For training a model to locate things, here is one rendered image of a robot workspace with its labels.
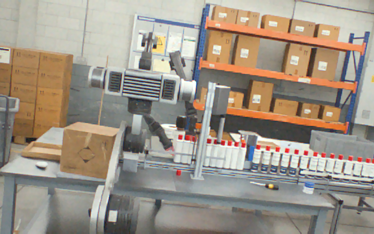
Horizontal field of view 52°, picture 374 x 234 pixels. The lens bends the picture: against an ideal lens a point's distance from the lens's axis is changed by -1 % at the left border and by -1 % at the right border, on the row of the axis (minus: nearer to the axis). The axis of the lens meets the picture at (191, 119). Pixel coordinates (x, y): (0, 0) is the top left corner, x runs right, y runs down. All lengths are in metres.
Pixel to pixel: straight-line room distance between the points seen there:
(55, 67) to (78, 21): 1.65
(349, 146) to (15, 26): 5.84
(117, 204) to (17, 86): 4.44
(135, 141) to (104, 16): 5.28
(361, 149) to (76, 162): 3.17
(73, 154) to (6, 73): 3.79
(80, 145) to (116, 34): 5.00
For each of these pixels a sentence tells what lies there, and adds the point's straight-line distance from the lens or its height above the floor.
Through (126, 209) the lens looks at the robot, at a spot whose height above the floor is 0.94.
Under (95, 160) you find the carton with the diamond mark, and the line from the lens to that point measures 2.38.
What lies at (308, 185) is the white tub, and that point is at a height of 0.89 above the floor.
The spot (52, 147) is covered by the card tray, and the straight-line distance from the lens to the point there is 3.01.
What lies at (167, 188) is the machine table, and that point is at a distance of 2.42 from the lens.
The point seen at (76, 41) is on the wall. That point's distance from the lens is 7.35.
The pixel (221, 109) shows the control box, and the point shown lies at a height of 1.32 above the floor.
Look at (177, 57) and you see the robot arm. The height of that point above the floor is 1.62.
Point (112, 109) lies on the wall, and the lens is 7.31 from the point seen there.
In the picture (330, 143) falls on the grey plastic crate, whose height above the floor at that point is 0.96.
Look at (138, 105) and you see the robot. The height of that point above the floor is 1.34.
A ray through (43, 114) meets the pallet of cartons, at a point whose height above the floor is 0.50.
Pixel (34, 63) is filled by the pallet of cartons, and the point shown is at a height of 1.22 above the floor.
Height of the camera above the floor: 1.64
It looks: 9 degrees down
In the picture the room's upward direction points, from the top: 9 degrees clockwise
